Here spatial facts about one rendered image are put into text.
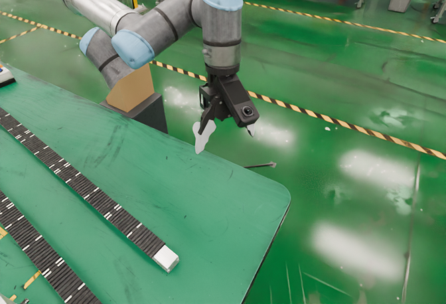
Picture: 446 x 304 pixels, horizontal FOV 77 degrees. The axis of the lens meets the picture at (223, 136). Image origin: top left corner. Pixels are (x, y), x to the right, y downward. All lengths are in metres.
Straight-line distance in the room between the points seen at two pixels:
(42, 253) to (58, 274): 0.08
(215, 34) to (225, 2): 0.06
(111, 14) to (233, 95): 0.30
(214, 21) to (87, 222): 0.68
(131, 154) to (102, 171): 0.11
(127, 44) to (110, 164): 0.59
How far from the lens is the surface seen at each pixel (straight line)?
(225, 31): 0.54
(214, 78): 0.62
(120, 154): 1.09
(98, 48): 1.28
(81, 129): 1.26
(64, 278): 0.86
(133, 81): 1.25
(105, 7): 0.70
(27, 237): 0.97
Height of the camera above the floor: 1.53
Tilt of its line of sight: 43 degrees down
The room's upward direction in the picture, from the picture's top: straight up
